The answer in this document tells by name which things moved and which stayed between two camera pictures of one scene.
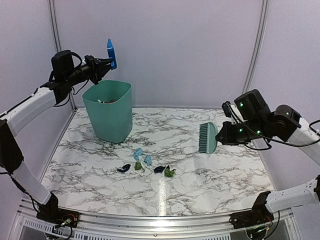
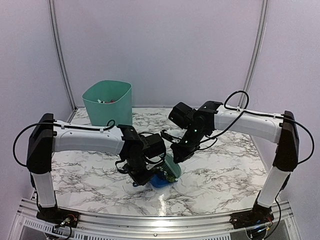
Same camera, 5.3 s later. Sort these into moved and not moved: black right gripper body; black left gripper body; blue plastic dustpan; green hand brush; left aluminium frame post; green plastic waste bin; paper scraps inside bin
Moved: black left gripper body; black right gripper body; green hand brush; blue plastic dustpan
Not moved: paper scraps inside bin; green plastic waste bin; left aluminium frame post
